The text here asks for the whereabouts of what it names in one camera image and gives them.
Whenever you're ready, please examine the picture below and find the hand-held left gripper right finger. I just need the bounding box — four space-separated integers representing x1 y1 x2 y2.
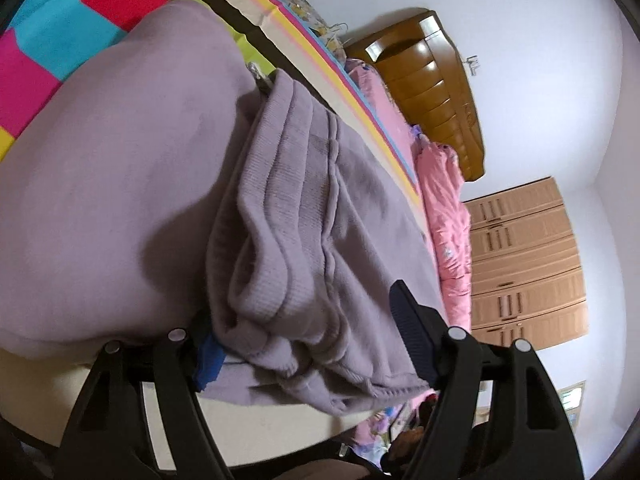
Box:
389 280 586 480

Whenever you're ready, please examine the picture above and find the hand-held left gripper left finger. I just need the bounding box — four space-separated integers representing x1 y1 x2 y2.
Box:
55 310 236 480

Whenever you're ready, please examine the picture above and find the lilac sweater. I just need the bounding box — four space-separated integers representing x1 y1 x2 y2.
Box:
0 0 448 416

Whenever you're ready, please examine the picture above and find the pink patterned cloth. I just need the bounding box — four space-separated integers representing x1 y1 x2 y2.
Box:
352 406 403 455

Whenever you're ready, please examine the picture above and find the dark clothes pile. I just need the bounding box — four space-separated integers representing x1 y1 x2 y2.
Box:
380 394 443 476

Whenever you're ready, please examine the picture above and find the light wooden wardrobe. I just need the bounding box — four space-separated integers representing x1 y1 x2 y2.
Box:
462 176 591 351

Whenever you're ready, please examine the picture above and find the pink floral quilt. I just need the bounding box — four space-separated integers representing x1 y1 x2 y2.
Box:
345 57 473 333

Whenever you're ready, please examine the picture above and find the pale framed window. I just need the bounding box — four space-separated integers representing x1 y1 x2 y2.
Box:
556 380 587 431

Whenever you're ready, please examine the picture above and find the brown wooden headboard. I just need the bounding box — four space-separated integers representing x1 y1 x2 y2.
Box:
344 7 487 182

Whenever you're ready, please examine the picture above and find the pale patterned cloth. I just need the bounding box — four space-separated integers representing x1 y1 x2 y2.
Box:
282 0 347 53

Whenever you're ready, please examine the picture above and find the colourful striped bedsheet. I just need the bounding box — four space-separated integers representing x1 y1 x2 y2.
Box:
0 0 426 471

